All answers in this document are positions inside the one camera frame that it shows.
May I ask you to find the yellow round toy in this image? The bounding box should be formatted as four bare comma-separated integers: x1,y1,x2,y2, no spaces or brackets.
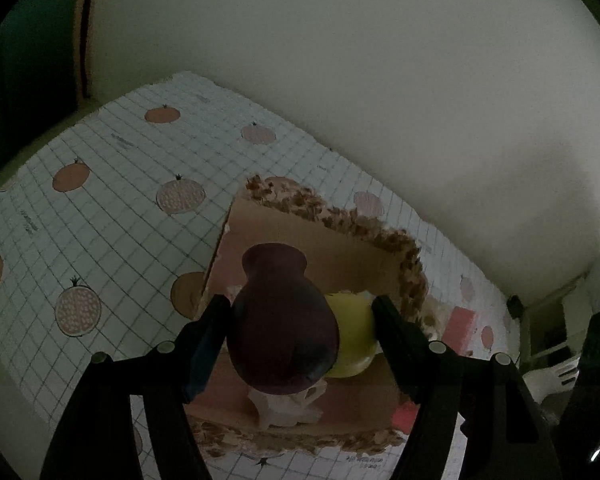
322,292,381,380

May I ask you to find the green cabinet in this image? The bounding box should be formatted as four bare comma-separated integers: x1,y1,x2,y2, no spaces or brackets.
0,0,96,196

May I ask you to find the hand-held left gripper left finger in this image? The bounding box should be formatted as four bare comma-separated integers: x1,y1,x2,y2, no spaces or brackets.
40,294,232,480

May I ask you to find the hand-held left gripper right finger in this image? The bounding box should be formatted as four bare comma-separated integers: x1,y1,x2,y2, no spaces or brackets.
371,296,563,480

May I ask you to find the desktop with checked fruit-print cloth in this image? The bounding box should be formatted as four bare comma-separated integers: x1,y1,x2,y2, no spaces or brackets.
0,71,526,480

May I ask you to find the cream plastic container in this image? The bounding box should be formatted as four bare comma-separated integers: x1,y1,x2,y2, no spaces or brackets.
247,380,326,431

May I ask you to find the brown vase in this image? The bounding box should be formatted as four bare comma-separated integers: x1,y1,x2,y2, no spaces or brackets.
227,242,342,395

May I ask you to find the floral cardboard box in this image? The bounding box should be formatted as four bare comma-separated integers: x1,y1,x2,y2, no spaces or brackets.
185,174,448,461

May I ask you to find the white lattice chair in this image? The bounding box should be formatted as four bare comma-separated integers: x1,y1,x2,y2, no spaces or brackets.
522,355,586,406

